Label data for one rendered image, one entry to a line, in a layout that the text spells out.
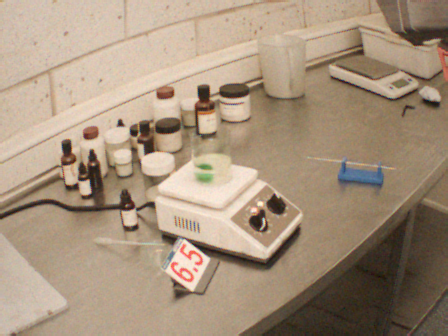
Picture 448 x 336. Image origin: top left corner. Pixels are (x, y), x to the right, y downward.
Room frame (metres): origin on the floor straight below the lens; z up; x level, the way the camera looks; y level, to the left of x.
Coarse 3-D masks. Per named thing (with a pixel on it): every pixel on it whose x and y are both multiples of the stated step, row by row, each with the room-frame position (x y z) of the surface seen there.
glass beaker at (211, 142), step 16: (192, 128) 0.93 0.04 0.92; (208, 128) 0.94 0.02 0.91; (224, 128) 0.94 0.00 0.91; (192, 144) 0.90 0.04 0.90; (208, 144) 0.89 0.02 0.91; (224, 144) 0.89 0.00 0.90; (208, 160) 0.89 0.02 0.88; (224, 160) 0.89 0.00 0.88; (208, 176) 0.89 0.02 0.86; (224, 176) 0.89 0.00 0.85
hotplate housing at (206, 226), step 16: (256, 192) 0.90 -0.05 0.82; (160, 208) 0.89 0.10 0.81; (176, 208) 0.87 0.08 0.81; (192, 208) 0.86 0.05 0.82; (208, 208) 0.86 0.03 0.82; (224, 208) 0.85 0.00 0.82; (240, 208) 0.86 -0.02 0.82; (160, 224) 0.89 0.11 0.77; (176, 224) 0.87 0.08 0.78; (192, 224) 0.86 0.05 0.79; (208, 224) 0.84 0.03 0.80; (224, 224) 0.82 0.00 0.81; (192, 240) 0.86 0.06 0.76; (208, 240) 0.84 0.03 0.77; (224, 240) 0.83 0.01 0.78; (240, 240) 0.81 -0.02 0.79; (256, 240) 0.80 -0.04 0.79; (256, 256) 0.80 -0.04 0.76
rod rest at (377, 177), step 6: (342, 162) 1.05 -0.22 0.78; (342, 168) 1.05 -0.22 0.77; (348, 168) 1.07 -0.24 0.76; (378, 168) 1.02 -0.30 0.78; (342, 174) 1.04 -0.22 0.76; (348, 174) 1.04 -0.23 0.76; (354, 174) 1.04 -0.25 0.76; (360, 174) 1.04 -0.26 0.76; (366, 174) 1.04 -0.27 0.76; (372, 174) 1.04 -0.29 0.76; (378, 174) 1.02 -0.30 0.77; (354, 180) 1.03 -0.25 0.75; (360, 180) 1.03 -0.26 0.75; (366, 180) 1.02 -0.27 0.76; (372, 180) 1.02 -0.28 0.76; (378, 180) 1.01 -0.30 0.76
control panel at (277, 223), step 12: (264, 192) 0.91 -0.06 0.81; (276, 192) 0.92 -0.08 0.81; (252, 204) 0.87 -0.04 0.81; (264, 204) 0.88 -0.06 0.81; (288, 204) 0.90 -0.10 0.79; (240, 216) 0.84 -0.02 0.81; (276, 216) 0.86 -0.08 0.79; (288, 216) 0.87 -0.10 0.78; (276, 228) 0.84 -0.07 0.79; (264, 240) 0.81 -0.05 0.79
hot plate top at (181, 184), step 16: (192, 160) 0.98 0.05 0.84; (176, 176) 0.93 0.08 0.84; (192, 176) 0.93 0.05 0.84; (240, 176) 0.92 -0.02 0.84; (256, 176) 0.92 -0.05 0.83; (160, 192) 0.89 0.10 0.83; (176, 192) 0.88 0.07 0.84; (192, 192) 0.87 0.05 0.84; (208, 192) 0.87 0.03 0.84; (224, 192) 0.87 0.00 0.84; (240, 192) 0.88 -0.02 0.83
